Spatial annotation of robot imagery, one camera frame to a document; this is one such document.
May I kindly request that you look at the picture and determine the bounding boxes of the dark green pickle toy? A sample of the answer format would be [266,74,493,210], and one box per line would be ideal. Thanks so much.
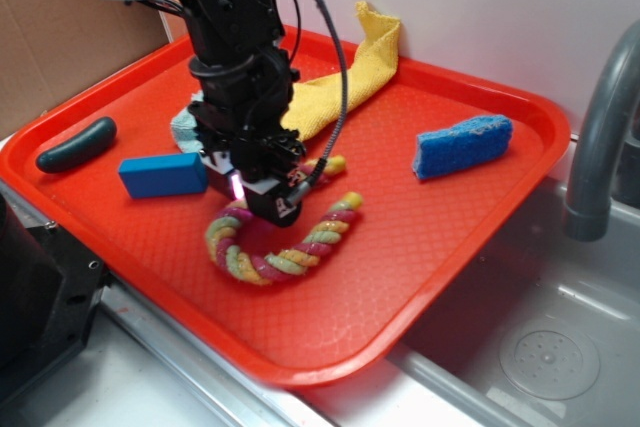
[35,117,117,174]

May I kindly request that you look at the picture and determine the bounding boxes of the grey braided cable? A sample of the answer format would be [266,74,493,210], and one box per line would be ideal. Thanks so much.
[249,0,350,206]

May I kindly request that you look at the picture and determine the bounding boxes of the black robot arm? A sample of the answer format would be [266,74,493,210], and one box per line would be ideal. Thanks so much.
[115,0,305,227]

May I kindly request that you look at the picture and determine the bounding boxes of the grey faucet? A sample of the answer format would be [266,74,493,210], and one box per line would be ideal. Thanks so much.
[562,22,639,242]

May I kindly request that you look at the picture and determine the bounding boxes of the grey plastic sink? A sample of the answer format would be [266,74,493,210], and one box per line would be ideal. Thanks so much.
[303,181,639,426]

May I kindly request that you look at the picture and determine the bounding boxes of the yellow cloth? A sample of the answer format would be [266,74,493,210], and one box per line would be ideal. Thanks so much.
[282,1,401,141]

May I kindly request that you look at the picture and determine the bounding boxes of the blue rectangular block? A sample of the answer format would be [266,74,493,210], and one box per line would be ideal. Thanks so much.
[118,153,208,199]

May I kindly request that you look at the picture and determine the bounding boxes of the sink drain strainer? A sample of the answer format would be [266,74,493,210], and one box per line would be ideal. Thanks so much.
[499,327,600,401]

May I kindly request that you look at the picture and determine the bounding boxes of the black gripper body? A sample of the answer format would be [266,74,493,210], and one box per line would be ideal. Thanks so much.
[188,61,305,197]

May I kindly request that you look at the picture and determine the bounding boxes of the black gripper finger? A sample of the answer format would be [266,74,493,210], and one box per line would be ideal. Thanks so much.
[247,183,302,227]

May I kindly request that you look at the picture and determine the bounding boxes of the brown cardboard panel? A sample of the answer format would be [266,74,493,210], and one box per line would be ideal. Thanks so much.
[1,0,167,137]

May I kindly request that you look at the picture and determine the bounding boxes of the multicolored braided rope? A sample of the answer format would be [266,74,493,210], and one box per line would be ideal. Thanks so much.
[205,155,365,287]

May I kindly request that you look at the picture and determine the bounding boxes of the light blue cloth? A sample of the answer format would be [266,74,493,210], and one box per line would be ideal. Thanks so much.
[170,91,203,153]

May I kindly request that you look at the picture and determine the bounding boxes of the blue sponge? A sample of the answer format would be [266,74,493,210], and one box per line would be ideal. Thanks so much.
[412,115,514,180]

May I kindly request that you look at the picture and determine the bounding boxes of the red plastic tray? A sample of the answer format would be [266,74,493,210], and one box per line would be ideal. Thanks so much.
[1,38,570,387]

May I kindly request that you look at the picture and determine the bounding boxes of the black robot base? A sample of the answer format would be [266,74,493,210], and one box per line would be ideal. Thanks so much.
[1,199,105,403]

